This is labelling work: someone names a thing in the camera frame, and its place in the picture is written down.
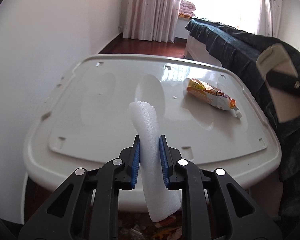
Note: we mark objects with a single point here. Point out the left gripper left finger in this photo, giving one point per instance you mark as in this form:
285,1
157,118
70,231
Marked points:
86,204

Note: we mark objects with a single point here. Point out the brown white paper cup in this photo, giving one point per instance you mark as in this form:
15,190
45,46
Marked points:
237,112

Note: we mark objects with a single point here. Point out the folded pink blankets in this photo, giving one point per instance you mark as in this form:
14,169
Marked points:
186,9

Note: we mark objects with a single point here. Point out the dark bed cover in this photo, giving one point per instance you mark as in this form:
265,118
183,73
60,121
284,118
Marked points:
238,51

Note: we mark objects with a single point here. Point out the trash pile on floor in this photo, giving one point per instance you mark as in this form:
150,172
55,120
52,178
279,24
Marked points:
140,226

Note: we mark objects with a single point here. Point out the white bed frame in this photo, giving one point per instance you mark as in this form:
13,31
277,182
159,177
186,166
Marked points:
197,51

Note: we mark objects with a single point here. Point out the pink patterned left curtain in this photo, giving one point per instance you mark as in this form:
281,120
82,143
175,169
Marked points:
151,20

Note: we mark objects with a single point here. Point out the grey plastic storage box lid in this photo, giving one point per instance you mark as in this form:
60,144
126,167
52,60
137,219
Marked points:
101,103

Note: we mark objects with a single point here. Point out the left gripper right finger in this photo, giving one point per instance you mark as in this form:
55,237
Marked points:
214,205

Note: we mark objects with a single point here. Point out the pink right curtain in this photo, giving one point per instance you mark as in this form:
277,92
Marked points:
270,18

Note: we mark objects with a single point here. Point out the yellow orange snack wrapper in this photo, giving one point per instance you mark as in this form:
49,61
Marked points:
211,95

